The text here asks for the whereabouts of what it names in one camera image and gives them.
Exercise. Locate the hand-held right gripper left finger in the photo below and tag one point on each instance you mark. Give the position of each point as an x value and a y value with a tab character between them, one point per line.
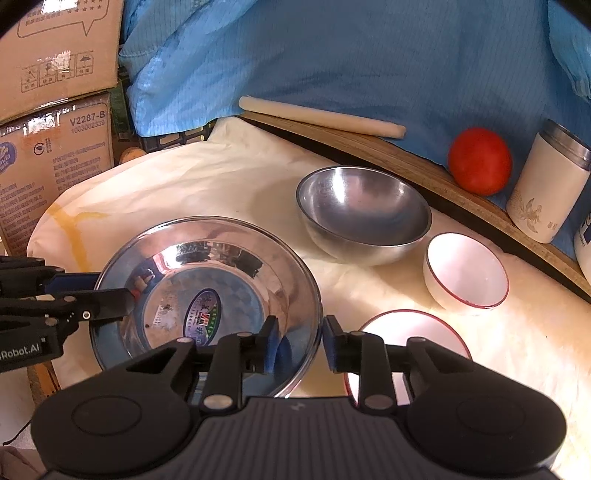
272	345

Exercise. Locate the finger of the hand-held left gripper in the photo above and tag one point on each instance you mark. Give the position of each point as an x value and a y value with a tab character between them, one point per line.
108	303
74	282

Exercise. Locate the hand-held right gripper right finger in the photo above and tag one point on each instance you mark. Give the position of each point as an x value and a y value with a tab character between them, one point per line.
329	345

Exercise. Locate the white bowl with red rim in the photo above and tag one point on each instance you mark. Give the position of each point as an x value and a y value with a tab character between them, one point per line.
415	327
466	272

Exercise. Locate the steel bowl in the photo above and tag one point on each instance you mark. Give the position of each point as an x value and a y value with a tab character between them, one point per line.
364	207

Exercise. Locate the printed cardboard box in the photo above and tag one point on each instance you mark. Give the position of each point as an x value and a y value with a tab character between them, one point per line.
51	170

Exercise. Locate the orange round object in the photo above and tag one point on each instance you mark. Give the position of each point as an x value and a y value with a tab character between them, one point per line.
131	154

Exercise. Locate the cream tablecloth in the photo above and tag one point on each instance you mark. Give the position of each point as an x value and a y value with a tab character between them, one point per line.
221	180

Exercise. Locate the black plastic crate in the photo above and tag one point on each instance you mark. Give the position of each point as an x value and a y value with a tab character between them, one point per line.
184	136

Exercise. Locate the curved wooden board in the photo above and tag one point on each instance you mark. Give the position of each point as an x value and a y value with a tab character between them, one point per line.
461	196

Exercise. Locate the plain cardboard box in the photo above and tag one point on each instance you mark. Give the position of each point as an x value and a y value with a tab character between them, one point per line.
60	55

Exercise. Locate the pale wooden rolling pin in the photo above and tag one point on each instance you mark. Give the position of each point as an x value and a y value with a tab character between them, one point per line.
318	117

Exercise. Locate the red tomato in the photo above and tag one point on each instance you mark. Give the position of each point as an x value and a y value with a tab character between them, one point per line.
480	161

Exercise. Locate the white thermos cup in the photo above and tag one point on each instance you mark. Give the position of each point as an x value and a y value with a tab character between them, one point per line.
545	189

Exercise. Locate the white plastic jug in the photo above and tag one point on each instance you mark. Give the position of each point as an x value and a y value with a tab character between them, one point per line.
584	249

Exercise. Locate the blue cloth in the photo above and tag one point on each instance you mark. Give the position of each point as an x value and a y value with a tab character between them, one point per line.
346	60

